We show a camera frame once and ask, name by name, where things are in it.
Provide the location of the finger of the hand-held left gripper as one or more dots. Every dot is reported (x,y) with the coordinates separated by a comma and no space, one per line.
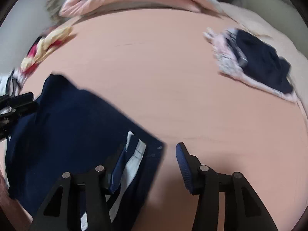
(21,110)
(16,99)

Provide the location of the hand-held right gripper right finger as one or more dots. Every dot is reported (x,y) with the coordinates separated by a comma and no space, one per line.
(182,164)

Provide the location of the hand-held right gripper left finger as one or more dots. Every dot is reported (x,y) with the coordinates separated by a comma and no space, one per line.
(118,169)

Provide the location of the navy blue pants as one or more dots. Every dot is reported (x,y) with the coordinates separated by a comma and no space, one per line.
(72,125)

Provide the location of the white garment with dark trim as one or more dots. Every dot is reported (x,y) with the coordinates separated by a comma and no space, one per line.
(7,81)

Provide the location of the yellow and red garment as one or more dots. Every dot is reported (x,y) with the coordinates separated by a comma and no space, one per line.
(45,45)

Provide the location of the bed with pink sheet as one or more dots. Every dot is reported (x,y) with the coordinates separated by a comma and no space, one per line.
(144,77)

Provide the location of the white shelf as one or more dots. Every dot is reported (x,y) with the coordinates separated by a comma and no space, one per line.
(54,9)

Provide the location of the pink floral garment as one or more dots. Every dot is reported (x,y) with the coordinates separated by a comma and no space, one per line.
(226,57)

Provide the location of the folded navy garment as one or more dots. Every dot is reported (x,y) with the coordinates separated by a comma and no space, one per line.
(262,65)

